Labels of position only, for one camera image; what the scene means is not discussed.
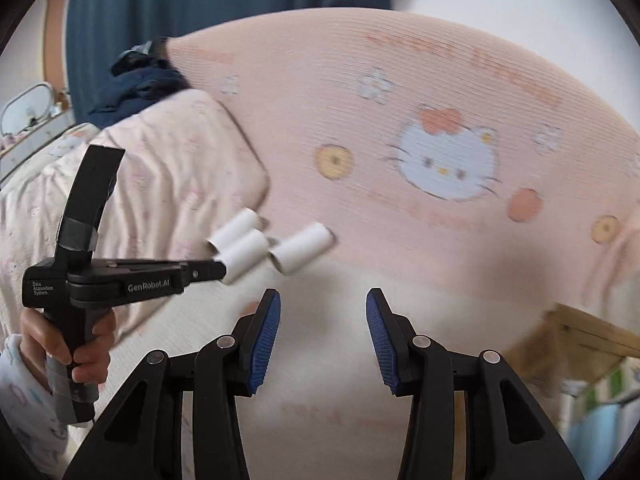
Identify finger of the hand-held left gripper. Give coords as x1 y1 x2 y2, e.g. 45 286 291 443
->
172 258 227 285

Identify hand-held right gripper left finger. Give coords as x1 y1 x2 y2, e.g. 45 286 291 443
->
62 288 282 480

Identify pink floral pillow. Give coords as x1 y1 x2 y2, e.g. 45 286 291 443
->
0 90 272 341

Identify blue curtain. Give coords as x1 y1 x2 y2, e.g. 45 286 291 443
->
65 0 393 126

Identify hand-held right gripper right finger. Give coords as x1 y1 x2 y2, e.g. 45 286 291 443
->
366 287 586 480

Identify person's left hand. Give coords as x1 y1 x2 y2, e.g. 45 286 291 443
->
20 307 117 386

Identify white paper roll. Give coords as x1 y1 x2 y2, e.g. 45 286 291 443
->
215 230 272 286
267 222 332 275
207 208 263 256

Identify pink printed blanket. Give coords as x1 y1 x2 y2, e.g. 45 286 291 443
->
120 7 640 480

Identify cardboard box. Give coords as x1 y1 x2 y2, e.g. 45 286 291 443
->
500 304 640 396

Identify oval mirror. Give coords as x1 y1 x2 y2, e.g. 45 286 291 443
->
0 82 56 136

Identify dark blue cloth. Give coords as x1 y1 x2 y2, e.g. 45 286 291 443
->
90 37 190 128

